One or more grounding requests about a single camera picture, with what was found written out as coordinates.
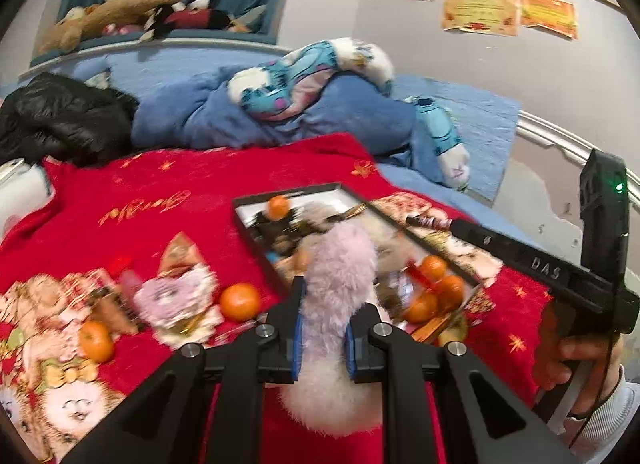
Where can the lilac knitted scrunchie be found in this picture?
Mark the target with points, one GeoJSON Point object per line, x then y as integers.
{"type": "Point", "coordinates": [164, 302]}

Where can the lilac fluffy slipper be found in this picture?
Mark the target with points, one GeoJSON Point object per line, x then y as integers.
{"type": "Point", "coordinates": [335, 323]}

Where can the orange mandarin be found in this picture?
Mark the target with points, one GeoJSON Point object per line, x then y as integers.
{"type": "Point", "coordinates": [95, 341]}
{"type": "Point", "coordinates": [450, 293]}
{"type": "Point", "coordinates": [240, 302]}
{"type": "Point", "coordinates": [433, 268]}

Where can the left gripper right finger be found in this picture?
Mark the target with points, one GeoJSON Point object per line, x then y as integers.
{"type": "Point", "coordinates": [443, 404]}

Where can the orange mandarin by box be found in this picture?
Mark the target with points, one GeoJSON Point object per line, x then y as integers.
{"type": "Point", "coordinates": [433, 268]}

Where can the blue stitch print duvet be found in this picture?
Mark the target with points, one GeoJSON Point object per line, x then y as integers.
{"type": "Point", "coordinates": [332, 86]}

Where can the white grinch print pillow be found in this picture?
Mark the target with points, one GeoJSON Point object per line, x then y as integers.
{"type": "Point", "coordinates": [24, 188]}

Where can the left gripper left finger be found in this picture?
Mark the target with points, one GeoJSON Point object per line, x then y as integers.
{"type": "Point", "coordinates": [201, 405]}

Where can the small mandarin in box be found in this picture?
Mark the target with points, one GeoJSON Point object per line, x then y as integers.
{"type": "Point", "coordinates": [277, 208]}

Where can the black puffer jacket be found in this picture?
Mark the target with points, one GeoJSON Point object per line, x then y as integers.
{"type": "Point", "coordinates": [67, 120]}

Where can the red teddy print blanket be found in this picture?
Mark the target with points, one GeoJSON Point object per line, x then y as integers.
{"type": "Point", "coordinates": [123, 215]}

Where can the black red plush toy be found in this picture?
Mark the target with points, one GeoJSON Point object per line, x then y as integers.
{"type": "Point", "coordinates": [199, 15]}

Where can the yellow certificate on wall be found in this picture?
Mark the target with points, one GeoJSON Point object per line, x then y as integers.
{"type": "Point", "coordinates": [497, 17]}

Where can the black shallow box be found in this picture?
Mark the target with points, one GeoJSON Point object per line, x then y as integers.
{"type": "Point", "coordinates": [279, 244]}

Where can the brown plush dog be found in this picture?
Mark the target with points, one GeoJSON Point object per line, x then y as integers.
{"type": "Point", "coordinates": [88, 22]}

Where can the gold pyramid snack packet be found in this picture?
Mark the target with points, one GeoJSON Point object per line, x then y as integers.
{"type": "Point", "coordinates": [180, 256]}

